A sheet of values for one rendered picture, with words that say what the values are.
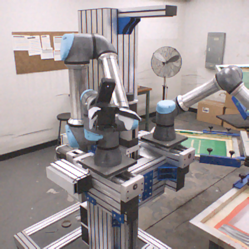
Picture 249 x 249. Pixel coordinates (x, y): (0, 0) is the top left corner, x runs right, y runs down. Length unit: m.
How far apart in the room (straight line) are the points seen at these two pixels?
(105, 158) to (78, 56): 0.52
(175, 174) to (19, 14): 3.46
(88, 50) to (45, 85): 3.49
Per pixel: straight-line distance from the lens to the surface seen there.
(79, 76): 1.27
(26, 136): 4.74
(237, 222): 1.64
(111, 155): 1.40
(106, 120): 0.88
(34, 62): 4.57
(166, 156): 1.76
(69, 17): 4.89
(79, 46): 1.24
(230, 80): 1.57
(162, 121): 1.72
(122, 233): 1.97
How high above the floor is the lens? 1.91
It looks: 18 degrees down
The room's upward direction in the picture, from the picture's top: straight up
